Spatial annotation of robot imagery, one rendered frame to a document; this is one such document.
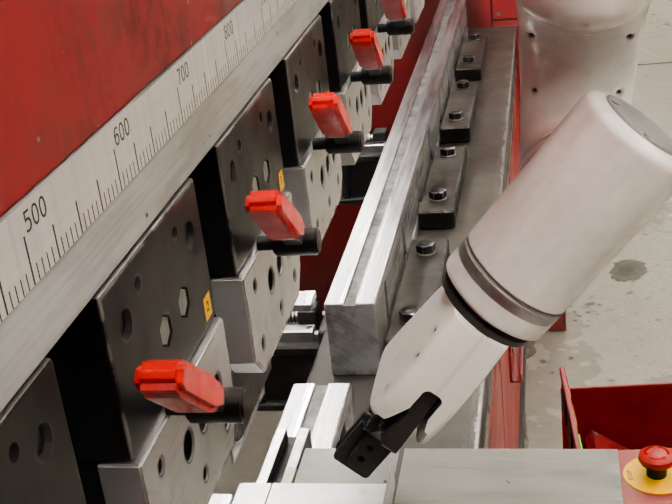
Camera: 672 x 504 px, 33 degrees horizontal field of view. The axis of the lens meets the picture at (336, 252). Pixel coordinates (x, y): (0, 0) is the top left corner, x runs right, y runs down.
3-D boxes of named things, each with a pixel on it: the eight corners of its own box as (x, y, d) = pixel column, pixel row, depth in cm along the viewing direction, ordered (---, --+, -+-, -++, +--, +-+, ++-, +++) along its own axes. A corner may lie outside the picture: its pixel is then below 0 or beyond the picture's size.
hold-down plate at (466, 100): (470, 142, 206) (469, 126, 205) (440, 143, 207) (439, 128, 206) (478, 94, 233) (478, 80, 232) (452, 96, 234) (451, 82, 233)
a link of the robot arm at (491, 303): (470, 211, 81) (446, 241, 82) (462, 263, 73) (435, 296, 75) (564, 277, 82) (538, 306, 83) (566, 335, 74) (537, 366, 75)
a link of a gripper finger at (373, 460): (383, 393, 83) (333, 451, 86) (377, 417, 80) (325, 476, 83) (418, 417, 84) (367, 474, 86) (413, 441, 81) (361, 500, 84)
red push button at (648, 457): (678, 489, 123) (679, 461, 122) (641, 491, 124) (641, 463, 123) (671, 468, 127) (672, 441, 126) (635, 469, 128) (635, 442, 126)
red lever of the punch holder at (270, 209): (287, 183, 66) (322, 231, 75) (219, 186, 67) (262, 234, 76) (286, 213, 65) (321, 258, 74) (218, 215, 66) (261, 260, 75)
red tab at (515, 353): (522, 382, 190) (520, 346, 187) (510, 382, 191) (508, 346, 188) (523, 339, 204) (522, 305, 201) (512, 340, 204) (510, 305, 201)
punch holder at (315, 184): (315, 258, 91) (290, 58, 85) (214, 261, 93) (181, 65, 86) (344, 190, 105) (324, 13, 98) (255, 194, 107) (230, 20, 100)
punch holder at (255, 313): (259, 387, 74) (222, 146, 67) (135, 388, 75) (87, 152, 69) (303, 285, 87) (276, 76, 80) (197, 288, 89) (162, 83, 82)
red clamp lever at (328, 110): (342, 86, 84) (365, 135, 93) (288, 89, 84) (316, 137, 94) (342, 109, 83) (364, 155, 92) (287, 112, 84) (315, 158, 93)
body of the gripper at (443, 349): (458, 233, 83) (372, 339, 87) (448, 296, 73) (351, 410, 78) (541, 291, 83) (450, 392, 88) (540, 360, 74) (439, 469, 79)
